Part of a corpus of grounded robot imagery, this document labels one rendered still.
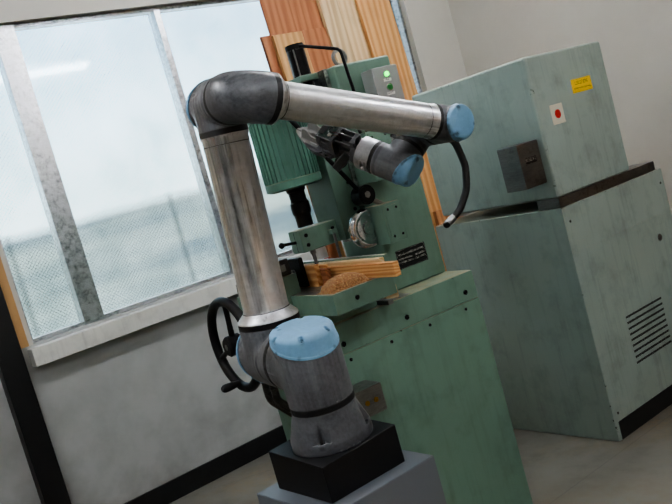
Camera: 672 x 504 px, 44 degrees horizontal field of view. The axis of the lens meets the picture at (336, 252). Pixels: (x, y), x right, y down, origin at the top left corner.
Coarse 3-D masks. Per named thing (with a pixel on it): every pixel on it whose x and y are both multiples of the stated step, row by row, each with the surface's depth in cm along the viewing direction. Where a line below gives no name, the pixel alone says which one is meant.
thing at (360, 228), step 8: (352, 216) 249; (360, 216) 250; (368, 216) 251; (352, 224) 248; (360, 224) 250; (368, 224) 251; (352, 232) 248; (360, 232) 250; (368, 232) 251; (352, 240) 250; (360, 240) 249; (368, 240) 251; (376, 240) 252; (368, 248) 252
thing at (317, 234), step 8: (320, 224) 254; (328, 224) 256; (296, 232) 251; (304, 232) 251; (312, 232) 252; (320, 232) 254; (296, 240) 252; (304, 240) 251; (312, 240) 252; (320, 240) 254; (328, 240) 255; (296, 248) 254; (304, 248) 251; (312, 248) 252
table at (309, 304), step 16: (304, 288) 249; (320, 288) 239; (352, 288) 225; (368, 288) 228; (384, 288) 231; (240, 304) 271; (304, 304) 236; (320, 304) 228; (336, 304) 222; (352, 304) 225
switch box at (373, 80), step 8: (392, 64) 256; (368, 72) 252; (376, 72) 252; (392, 72) 255; (368, 80) 253; (376, 80) 251; (392, 80) 255; (368, 88) 254; (376, 88) 252; (384, 88) 253; (400, 88) 256; (392, 96) 254; (400, 96) 256
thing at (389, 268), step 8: (352, 264) 241; (360, 264) 236; (368, 264) 231; (376, 264) 228; (384, 264) 225; (392, 264) 222; (336, 272) 246; (360, 272) 236; (368, 272) 232; (376, 272) 229; (384, 272) 226; (392, 272) 223; (400, 272) 223
